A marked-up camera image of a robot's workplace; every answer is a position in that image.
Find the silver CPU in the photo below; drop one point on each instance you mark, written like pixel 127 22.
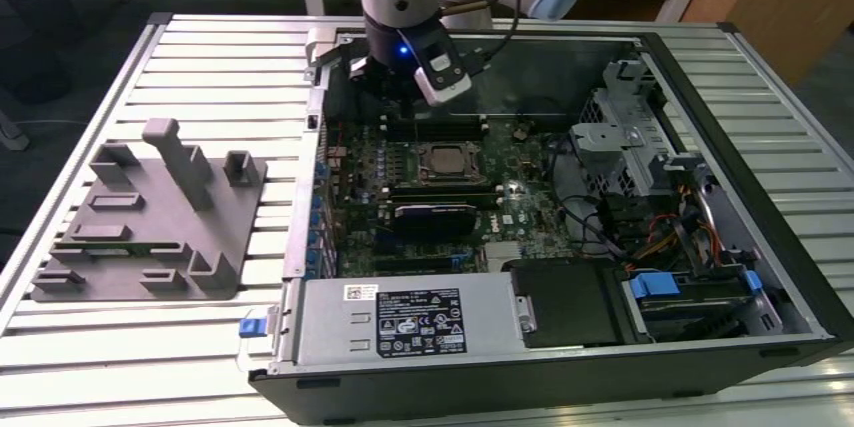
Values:
pixel 449 159

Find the CPU socket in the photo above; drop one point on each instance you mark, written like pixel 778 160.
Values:
pixel 447 182

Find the black RAM slot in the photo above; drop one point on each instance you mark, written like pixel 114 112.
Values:
pixel 447 136
pixel 447 130
pixel 443 191
pixel 443 186

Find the black graphics card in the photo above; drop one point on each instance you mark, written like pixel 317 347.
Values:
pixel 434 222

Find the silver metal disk bay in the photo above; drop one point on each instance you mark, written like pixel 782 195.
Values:
pixel 628 107

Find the green motherboard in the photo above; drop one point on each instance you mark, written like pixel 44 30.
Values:
pixel 528 207

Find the black expansion slot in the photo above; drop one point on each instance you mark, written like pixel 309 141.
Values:
pixel 410 265

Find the small silver heatsink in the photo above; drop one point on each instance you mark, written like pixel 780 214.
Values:
pixel 504 251

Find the grey parts rack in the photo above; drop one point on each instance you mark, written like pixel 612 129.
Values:
pixel 167 227

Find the silver power supply unit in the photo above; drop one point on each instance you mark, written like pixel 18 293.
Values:
pixel 321 317

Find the green RAM stick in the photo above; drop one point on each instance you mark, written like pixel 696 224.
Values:
pixel 143 249

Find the black plastic cover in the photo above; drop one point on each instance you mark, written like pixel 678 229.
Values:
pixel 568 302

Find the brown wooden cabinet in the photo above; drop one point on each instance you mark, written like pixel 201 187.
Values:
pixel 788 7

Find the grey stand leg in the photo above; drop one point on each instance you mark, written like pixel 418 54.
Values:
pixel 14 134

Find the blue plastic latch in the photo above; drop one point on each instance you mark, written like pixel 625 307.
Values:
pixel 250 328

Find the hard disk in blue carrier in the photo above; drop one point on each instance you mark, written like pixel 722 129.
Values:
pixel 654 287

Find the black PC case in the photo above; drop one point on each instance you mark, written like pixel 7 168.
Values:
pixel 467 392

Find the black and white flat camera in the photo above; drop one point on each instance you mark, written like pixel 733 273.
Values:
pixel 446 72

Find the grey plastic bracket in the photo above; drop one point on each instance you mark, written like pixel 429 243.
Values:
pixel 681 162

